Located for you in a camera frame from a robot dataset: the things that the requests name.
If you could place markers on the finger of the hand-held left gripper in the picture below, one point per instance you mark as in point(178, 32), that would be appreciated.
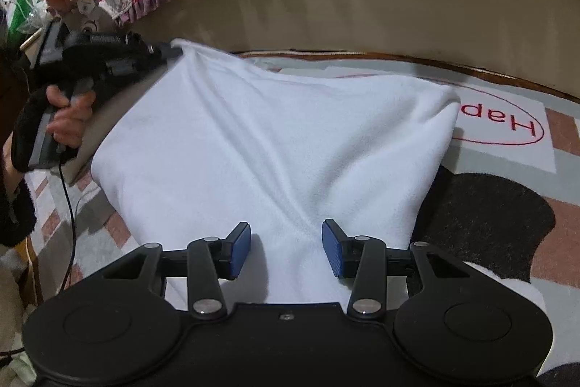
point(165, 50)

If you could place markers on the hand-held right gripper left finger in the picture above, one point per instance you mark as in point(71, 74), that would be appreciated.
point(240, 251)

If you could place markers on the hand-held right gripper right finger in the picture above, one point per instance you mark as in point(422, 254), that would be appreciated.
point(334, 248)

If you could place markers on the white t-shirt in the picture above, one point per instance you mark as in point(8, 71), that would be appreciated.
point(249, 133)

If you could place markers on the person's left hand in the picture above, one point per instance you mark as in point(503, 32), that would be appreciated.
point(68, 119)

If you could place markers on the grey plush rabbit toy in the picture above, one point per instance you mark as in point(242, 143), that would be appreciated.
point(81, 4)

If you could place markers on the green plastic item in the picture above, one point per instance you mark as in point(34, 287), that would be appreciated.
point(18, 13)

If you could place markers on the checkered pink and grey rug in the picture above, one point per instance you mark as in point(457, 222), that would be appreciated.
point(498, 160)

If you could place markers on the light grey garment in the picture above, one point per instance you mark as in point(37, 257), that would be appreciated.
point(11, 301)

